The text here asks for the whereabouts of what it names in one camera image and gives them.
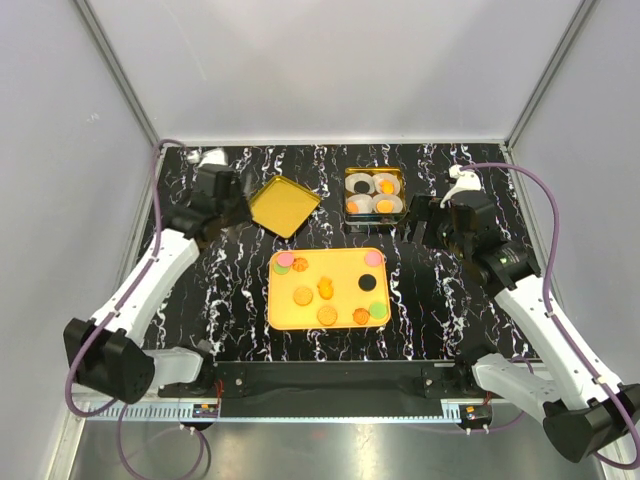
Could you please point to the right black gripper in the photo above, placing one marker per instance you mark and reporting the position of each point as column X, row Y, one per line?
column 428, row 207

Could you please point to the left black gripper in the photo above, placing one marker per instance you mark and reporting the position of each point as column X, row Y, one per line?
column 242, row 203

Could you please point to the round tan biscuit top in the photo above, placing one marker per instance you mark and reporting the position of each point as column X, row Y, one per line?
column 385, row 206

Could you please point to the round tan biscuit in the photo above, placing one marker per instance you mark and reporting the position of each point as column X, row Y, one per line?
column 385, row 206
column 327, row 315
column 303, row 296

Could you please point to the yellow pineapple cookie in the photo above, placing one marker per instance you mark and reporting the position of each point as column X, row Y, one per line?
column 386, row 187
column 325, row 288

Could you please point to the gold cookie tin box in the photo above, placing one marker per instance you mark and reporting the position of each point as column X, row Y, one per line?
column 360, row 223

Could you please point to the gold tin lid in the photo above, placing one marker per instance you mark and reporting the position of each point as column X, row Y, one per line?
column 282, row 206

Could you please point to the black sandwich cookie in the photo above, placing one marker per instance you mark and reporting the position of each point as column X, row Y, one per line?
column 367, row 282
column 362, row 187

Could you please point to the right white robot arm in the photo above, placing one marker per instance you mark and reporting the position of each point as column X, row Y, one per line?
column 583, row 406

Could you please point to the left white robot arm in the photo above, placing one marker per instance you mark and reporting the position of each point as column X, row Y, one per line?
column 105, row 353

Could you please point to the white paper cup front-right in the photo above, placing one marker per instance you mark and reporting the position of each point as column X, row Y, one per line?
column 398, row 203

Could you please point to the white paper cup back-right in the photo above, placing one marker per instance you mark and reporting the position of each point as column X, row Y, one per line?
column 377, row 178

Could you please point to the white paper cup front-left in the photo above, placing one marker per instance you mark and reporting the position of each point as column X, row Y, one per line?
column 365, row 203

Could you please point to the pink cookie right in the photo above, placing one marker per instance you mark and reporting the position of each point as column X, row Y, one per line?
column 373, row 258

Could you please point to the pink cookie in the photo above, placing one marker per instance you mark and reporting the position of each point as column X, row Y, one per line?
column 285, row 259
column 373, row 258

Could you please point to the white paper cup back-left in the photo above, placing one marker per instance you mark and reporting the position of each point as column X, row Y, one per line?
column 351, row 179

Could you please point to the pink cookie left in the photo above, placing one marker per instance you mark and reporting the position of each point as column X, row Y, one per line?
column 285, row 259

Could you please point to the green cookie left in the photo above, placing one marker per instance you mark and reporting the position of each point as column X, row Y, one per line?
column 278, row 269

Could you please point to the green cookie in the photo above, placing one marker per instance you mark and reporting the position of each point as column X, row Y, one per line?
column 278, row 269
column 378, row 310

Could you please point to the green cookie right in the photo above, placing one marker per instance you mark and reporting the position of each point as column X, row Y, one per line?
column 378, row 310

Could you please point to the orange swirl cookie bottom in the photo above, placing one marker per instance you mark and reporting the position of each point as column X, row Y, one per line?
column 361, row 316

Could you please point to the yellow plastic tray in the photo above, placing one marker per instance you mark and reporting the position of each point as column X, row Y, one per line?
column 339, row 288

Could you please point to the round tan biscuit left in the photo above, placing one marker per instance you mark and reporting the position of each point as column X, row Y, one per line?
column 303, row 296

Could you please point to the round tan biscuit bottom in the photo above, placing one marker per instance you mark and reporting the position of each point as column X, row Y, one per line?
column 327, row 315

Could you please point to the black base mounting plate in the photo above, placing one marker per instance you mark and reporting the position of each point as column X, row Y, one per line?
column 379, row 392

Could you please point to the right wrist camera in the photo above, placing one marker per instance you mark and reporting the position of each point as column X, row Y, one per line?
column 461, row 181

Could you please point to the aluminium frame rail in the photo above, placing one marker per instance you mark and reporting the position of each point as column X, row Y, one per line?
column 153, row 409

